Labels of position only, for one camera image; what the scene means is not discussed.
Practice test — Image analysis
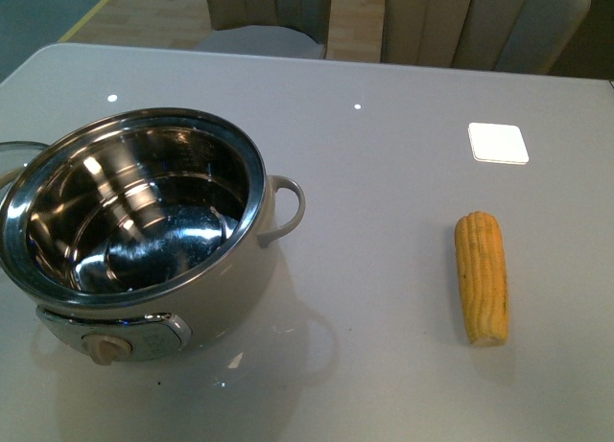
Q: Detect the beige chair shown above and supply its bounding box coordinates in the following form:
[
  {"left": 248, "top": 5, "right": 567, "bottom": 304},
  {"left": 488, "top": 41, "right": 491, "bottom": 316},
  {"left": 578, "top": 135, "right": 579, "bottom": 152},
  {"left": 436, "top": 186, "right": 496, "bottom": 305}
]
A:
[
  {"left": 196, "top": 0, "right": 332, "bottom": 59},
  {"left": 380, "top": 0, "right": 591, "bottom": 74}
]

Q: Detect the yellow corn cob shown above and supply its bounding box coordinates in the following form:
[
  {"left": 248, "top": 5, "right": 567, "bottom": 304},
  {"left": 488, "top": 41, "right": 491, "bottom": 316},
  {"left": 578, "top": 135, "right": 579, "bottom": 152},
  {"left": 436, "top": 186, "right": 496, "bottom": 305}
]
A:
[{"left": 454, "top": 211, "right": 508, "bottom": 347}]

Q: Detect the beige chair right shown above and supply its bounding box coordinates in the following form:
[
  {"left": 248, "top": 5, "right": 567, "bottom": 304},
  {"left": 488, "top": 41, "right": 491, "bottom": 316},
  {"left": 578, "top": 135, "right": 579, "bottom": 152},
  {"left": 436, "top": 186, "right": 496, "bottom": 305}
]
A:
[{"left": 380, "top": 0, "right": 591, "bottom": 74}]

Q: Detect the beige chair left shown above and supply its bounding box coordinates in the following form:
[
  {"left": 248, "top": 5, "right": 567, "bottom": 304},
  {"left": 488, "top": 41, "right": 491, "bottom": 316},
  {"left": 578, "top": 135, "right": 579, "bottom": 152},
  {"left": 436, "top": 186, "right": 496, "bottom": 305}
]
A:
[{"left": 196, "top": 0, "right": 332, "bottom": 59}]

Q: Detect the beige electric cooking pot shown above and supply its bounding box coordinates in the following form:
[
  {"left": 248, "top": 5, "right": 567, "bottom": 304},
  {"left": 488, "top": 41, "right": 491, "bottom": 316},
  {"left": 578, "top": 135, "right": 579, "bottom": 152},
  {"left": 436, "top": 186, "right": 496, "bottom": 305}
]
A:
[{"left": 1, "top": 107, "right": 306, "bottom": 364}]

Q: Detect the glass pot lid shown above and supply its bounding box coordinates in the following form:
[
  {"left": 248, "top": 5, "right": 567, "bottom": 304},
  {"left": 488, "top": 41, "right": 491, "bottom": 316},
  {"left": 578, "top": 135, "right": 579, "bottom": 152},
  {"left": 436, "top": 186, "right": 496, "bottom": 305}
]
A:
[{"left": 0, "top": 141, "right": 48, "bottom": 174}]

